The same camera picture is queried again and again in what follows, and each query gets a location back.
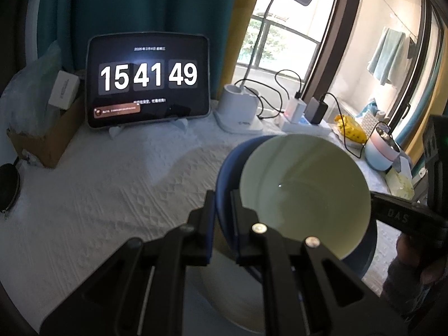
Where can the white perforated basket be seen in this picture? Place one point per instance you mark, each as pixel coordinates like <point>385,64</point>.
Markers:
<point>368,123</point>

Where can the hanging teal towel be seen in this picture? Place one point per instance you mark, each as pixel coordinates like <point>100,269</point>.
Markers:
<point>387,58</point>

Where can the white power strip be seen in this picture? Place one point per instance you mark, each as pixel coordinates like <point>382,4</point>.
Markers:
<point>303,127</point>

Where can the white textured tablecloth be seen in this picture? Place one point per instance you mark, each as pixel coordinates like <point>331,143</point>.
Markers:
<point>105,190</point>

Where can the white desk lamp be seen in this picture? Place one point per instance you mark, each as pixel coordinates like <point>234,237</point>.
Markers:
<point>237,107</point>

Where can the white charger adapter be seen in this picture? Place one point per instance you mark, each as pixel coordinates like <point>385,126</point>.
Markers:
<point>294,110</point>

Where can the cream plate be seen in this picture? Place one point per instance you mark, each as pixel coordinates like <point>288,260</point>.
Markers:
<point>233,292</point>

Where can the small white box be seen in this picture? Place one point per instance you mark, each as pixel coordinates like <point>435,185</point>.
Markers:
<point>64,90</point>

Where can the light blue bowl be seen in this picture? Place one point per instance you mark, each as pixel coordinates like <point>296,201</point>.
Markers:
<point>376,159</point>

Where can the operator hand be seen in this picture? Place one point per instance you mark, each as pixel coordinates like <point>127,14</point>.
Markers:
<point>431,267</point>

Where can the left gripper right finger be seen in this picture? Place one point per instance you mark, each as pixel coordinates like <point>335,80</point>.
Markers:
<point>306,289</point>

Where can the tablet showing clock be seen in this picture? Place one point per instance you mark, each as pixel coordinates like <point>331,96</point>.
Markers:
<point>146,77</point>

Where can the yellow tissue pack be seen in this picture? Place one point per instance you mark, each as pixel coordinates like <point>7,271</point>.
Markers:
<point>399,179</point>

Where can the cardboard box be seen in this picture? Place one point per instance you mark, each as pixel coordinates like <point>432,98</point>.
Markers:
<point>49,148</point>

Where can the black round pouch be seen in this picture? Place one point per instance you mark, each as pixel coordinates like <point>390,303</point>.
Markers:
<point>9,186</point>

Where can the cream green bowl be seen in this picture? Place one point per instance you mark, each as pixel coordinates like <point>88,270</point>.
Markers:
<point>302,186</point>

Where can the pink steel-lined bowl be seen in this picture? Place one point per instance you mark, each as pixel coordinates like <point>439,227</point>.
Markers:
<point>384,143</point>

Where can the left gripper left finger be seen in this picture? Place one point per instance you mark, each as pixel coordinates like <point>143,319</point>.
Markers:
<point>139,289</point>

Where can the black charger brick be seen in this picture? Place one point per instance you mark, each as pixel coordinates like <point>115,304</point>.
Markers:
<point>315,111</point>

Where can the yellow wet wipes pack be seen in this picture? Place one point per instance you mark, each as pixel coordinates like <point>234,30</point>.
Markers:
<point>350,129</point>

